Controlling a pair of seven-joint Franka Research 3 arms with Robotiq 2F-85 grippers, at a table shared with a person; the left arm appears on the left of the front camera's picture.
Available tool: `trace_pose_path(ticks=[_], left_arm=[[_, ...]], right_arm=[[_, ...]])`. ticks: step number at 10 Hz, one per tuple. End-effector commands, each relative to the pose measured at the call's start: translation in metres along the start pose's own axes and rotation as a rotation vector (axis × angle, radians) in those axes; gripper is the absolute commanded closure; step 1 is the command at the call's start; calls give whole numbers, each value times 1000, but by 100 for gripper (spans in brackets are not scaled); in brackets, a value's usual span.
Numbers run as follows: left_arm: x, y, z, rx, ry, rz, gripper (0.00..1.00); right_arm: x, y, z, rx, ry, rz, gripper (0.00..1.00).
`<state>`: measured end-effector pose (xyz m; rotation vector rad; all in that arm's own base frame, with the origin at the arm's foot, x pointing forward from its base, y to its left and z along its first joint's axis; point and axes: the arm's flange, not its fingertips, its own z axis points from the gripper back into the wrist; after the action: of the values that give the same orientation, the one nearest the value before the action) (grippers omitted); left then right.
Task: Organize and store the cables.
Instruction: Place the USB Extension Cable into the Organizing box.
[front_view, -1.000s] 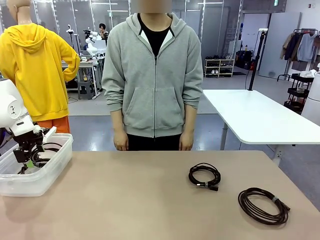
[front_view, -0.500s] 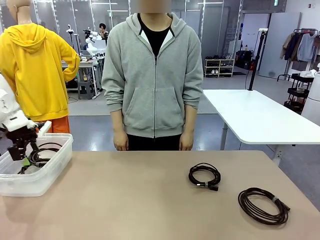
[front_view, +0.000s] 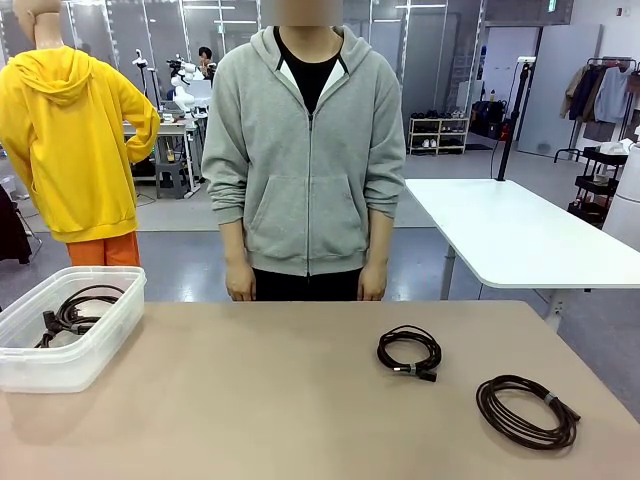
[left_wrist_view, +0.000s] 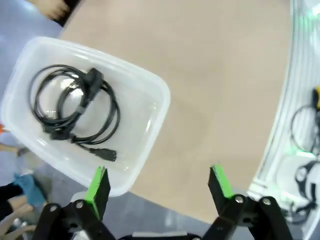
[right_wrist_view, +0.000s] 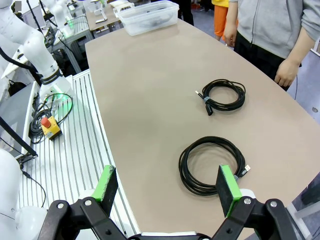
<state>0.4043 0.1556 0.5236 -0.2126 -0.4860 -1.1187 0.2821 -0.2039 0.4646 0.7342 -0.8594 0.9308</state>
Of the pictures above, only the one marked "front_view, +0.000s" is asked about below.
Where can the person's right hand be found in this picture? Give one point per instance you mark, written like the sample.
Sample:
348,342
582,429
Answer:
240,282

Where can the person's left hand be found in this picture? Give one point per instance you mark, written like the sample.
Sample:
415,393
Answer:
374,282

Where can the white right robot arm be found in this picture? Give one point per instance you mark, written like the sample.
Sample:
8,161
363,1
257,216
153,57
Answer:
625,210

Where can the person's left forearm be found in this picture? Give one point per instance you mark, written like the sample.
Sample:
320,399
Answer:
379,240

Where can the person's right forearm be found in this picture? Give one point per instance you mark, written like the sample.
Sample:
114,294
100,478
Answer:
235,245

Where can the person in grey hoodie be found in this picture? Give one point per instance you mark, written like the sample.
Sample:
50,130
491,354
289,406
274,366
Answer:
300,175

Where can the grey step stool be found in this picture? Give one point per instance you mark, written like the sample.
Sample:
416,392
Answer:
172,175

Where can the white table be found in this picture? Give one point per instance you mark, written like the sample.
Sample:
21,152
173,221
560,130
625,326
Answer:
500,225

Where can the orange shorts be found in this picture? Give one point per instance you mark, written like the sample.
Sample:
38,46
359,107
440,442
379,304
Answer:
105,250

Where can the clear plastic storage box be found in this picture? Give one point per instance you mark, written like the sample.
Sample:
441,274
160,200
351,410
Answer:
100,350

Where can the background workbench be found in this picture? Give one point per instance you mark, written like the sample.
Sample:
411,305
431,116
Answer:
170,127

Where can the wooden shoe rack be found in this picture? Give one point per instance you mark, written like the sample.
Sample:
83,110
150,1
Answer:
439,125

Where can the background white robot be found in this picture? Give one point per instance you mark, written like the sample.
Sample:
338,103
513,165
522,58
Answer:
180,95

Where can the black bags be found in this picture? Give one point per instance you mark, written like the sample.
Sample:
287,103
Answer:
487,120

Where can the yellow hoodie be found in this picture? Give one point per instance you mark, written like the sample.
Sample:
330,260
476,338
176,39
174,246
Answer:
75,150

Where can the background person dark top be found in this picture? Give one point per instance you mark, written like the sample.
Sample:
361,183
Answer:
205,55

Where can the black trolley cart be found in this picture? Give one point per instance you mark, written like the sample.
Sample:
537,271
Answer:
597,185

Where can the black stand white head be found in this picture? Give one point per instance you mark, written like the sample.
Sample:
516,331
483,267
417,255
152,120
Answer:
139,60

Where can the beige coat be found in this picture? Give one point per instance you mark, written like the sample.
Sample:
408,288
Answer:
572,95

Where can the navy jacket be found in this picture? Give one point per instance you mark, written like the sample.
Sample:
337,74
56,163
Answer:
585,95

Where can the light blue shirt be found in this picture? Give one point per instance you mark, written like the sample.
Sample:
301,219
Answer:
612,95

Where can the black clothes rack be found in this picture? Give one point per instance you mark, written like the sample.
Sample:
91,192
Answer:
612,61

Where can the beige mannequin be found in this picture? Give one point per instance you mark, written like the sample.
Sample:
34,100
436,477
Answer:
37,20

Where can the black camera pole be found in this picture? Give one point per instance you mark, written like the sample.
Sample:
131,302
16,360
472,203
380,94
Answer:
515,110

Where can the red wall alarm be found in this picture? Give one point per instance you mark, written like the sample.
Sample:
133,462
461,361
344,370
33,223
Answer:
623,10

